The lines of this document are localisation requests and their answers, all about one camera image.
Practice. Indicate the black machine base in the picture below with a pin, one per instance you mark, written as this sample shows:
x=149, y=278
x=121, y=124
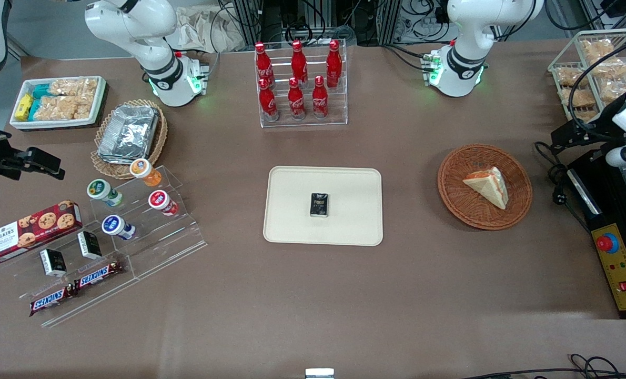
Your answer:
x=613, y=210

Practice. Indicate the teal snack packet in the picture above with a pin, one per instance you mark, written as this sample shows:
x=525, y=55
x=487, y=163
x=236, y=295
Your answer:
x=40, y=91
x=34, y=109

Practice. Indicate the Snickers chocolate bar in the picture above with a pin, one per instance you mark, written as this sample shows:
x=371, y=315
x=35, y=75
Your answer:
x=52, y=300
x=97, y=275

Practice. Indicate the red lid yogurt cup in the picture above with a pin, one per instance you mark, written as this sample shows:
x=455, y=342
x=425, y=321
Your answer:
x=161, y=202

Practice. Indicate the red cola bottle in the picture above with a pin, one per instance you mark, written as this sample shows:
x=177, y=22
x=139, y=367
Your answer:
x=296, y=102
x=334, y=63
x=320, y=100
x=268, y=102
x=263, y=63
x=298, y=60

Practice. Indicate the beige crumpled cloth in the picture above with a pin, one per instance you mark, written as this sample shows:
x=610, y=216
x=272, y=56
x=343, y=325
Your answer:
x=202, y=29

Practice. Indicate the red emergency stop button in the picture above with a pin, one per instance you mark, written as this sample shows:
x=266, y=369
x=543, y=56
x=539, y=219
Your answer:
x=607, y=243

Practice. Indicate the triangular white sandwich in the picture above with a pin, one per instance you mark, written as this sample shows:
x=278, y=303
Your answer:
x=489, y=185

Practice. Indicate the white rectangular snack bin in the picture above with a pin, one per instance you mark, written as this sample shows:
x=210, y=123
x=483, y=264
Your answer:
x=100, y=100

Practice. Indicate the small black snack box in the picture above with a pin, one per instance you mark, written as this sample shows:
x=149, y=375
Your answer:
x=319, y=205

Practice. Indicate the red Walkers cookie box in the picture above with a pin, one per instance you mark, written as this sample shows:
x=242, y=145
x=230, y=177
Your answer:
x=29, y=231

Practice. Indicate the clear rice cracker packet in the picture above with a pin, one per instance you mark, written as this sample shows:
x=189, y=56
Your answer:
x=73, y=87
x=63, y=108

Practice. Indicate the green lid yogurt cup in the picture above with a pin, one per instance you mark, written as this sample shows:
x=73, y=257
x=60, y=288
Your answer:
x=102, y=191

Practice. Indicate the clear acrylic stepped stand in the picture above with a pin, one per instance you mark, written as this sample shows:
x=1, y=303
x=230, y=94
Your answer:
x=171, y=242

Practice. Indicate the brown round wicker basket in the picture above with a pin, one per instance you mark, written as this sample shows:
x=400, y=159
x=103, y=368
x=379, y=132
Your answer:
x=465, y=210

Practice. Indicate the clear acrylic bottle rack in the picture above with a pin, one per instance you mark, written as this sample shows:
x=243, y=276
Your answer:
x=336, y=105

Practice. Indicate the beige rectangular tray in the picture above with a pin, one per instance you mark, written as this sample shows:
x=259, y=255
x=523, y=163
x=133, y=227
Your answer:
x=292, y=210

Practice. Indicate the light oval wicker basket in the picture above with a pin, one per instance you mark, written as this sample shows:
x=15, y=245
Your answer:
x=160, y=137

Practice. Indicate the yellow snack packet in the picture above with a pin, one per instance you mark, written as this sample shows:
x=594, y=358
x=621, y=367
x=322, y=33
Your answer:
x=23, y=107

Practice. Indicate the small white block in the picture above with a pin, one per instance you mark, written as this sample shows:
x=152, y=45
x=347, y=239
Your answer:
x=319, y=373

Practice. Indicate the blue lid yogurt cup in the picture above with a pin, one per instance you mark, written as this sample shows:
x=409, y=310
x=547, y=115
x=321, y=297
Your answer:
x=116, y=227

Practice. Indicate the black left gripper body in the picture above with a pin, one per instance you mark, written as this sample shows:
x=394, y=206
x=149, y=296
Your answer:
x=601, y=120

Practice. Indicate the orange lid yogurt cup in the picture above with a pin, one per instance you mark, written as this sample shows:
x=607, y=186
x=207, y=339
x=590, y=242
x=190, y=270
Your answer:
x=144, y=171

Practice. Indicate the small black white box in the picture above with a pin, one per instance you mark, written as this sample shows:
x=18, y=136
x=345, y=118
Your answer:
x=89, y=245
x=53, y=262

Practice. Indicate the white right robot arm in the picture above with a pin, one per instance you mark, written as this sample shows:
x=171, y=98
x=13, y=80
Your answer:
x=134, y=31

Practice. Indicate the stack of foil trays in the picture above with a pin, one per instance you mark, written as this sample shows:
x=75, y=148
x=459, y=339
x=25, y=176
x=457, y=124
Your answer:
x=129, y=131

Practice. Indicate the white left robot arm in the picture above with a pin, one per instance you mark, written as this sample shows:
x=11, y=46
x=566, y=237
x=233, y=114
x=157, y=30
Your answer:
x=465, y=31

